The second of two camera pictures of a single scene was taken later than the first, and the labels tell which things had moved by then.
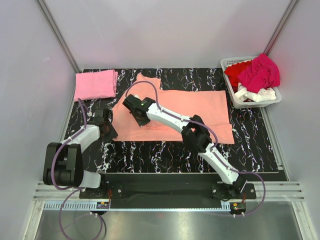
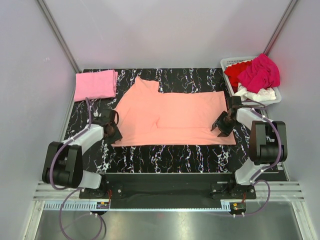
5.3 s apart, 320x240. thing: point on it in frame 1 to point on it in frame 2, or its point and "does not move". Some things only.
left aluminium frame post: (59, 36) does not move
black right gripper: (141, 123) to (225, 131)
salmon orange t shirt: (210, 106) does not move
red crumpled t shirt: (233, 70) does not move
